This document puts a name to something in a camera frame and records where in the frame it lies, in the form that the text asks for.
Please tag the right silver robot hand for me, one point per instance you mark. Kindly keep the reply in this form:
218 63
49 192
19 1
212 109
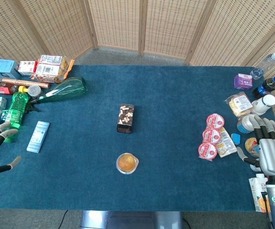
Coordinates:
271 155

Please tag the blue cardboard box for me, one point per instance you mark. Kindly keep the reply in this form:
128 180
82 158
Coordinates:
6 68

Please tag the yellow white snack packet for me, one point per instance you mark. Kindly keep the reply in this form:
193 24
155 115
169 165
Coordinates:
227 144

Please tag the blue label jar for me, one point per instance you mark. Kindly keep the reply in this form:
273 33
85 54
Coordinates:
244 124

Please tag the dark cola bottle blue cap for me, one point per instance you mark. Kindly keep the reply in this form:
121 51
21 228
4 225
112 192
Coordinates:
267 87

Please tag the red lid yogurt cup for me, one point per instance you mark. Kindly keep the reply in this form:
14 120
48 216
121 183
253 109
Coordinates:
207 151
215 121
211 136

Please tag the brown bottle red label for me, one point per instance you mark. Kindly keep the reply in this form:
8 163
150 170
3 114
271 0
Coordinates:
5 88

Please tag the white bottle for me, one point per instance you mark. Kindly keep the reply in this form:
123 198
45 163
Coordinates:
263 104

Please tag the green plastic soda bottle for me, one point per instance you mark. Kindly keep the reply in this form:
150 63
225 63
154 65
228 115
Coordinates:
15 111

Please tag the white red snack package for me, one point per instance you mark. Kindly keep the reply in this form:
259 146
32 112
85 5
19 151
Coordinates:
50 69

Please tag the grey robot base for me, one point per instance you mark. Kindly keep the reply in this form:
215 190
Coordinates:
132 219

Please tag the silver can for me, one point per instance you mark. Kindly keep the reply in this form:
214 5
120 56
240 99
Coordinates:
34 90

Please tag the yellow lid round tub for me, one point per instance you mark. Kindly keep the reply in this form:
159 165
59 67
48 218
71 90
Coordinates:
250 144

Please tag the copper coloured tube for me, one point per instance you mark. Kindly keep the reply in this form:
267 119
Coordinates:
25 82

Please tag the bagged biscuit pack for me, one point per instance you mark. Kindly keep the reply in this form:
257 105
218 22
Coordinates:
239 103

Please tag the light blue flat box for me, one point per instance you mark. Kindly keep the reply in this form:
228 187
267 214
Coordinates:
38 136

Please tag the woven folding screen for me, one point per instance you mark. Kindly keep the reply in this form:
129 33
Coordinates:
137 26

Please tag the orange jelly cup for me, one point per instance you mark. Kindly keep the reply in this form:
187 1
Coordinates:
126 163

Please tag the orange juice carton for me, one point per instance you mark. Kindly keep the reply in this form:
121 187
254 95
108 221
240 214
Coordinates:
257 190

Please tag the blue table cloth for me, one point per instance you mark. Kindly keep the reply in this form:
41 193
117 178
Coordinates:
137 133

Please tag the clear water bottle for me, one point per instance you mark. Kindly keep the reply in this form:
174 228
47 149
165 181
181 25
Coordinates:
264 65

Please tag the purple small box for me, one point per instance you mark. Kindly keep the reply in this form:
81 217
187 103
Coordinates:
243 81

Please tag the dark green glass bottle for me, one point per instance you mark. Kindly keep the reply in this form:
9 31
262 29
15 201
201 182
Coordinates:
65 90

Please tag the small white red carton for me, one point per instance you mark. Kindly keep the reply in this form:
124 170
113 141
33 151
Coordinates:
27 67

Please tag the dark chocolate snack box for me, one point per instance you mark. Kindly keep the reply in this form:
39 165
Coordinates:
126 117

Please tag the small blue sponge block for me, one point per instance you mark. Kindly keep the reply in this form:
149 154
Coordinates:
235 138

